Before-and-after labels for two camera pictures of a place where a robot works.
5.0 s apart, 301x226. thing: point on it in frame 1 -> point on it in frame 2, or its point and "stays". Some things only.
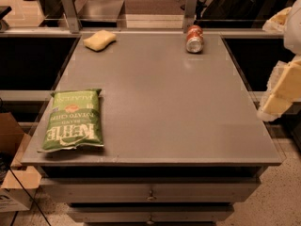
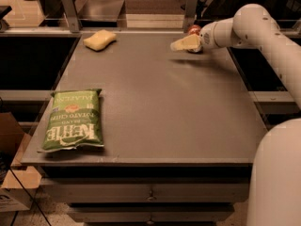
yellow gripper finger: (283, 88) -> (212, 35)
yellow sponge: (99, 40) stays
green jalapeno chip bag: (74, 121) stays
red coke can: (195, 39) stays
